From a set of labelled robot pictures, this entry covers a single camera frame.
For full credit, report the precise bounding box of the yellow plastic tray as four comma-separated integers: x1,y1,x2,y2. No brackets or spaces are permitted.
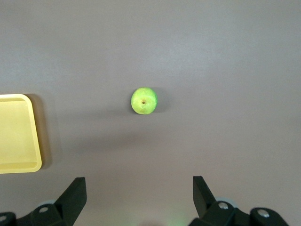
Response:
0,94,42,174

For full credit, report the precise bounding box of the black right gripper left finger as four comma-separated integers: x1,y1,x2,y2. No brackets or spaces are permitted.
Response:
30,177,87,226

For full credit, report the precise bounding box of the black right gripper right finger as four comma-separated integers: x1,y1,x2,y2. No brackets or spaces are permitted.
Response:
189,176,238,226

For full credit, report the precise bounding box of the green apple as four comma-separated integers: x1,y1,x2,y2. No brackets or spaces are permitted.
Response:
130,87,158,115

